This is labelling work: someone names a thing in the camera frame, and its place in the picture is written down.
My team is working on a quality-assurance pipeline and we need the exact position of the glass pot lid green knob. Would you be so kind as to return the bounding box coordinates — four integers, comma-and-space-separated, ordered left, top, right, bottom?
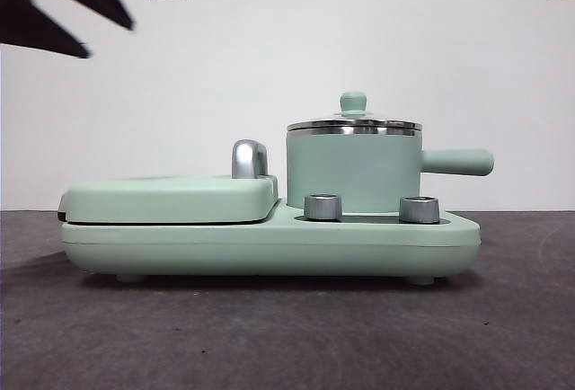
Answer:
287, 90, 424, 136

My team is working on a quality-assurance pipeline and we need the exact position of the chrome griddle lid handle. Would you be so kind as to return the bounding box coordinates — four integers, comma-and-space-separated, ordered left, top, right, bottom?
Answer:
230, 138, 270, 180

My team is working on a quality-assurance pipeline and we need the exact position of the silver control knob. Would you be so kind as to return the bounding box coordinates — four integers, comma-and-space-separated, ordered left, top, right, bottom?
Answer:
303, 192, 343, 221
397, 195, 440, 224

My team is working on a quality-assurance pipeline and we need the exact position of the mint green pot with handle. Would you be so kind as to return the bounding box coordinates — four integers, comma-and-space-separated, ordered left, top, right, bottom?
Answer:
286, 130, 496, 212

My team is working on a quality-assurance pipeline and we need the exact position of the mint green breakfast maker base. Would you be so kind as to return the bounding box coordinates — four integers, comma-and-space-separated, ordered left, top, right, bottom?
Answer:
59, 199, 482, 285

